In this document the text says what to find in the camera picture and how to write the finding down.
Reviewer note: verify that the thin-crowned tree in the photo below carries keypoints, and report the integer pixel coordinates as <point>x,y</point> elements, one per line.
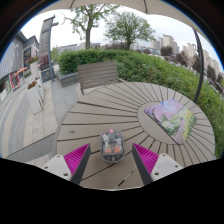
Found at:
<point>88,33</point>

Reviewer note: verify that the cream parasol canopy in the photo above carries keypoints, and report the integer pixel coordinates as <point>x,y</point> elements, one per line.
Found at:
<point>100,4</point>

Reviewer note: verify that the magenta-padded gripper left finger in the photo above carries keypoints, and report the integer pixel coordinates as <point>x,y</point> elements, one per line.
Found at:
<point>76,160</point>

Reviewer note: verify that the round-crowned tree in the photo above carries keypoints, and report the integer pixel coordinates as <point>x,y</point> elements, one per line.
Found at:
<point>128,26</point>

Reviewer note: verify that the tall grey sign pillar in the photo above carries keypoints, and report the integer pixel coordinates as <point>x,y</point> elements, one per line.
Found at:
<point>45,40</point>

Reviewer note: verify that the green hedge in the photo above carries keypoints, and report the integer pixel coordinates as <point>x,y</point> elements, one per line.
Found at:
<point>150,66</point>

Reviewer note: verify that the small white flower planter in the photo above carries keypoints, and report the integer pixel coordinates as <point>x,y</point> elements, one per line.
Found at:
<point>34,68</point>

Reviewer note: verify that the transparent grey computer mouse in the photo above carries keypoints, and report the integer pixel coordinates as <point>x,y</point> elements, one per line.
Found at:
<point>112,146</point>

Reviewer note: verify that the floral print mouse pad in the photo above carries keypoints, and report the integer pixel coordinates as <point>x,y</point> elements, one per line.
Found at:
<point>171,120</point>

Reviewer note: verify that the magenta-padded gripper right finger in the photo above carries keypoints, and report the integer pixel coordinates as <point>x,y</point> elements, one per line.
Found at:
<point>146,160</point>

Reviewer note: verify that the distant apartment buildings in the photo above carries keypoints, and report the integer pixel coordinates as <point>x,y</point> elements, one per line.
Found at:
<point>168,41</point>

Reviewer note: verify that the brown slatted chair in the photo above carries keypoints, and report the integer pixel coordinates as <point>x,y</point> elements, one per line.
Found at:
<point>97,75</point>

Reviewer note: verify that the black curved parasol pole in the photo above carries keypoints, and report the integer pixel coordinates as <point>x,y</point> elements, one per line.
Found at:
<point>201,66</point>

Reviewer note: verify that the grey shopfront building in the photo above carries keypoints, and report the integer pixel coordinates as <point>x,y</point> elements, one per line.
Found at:
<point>13,56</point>

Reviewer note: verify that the large white flower planter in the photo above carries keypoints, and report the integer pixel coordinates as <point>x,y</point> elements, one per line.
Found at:
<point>35,98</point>

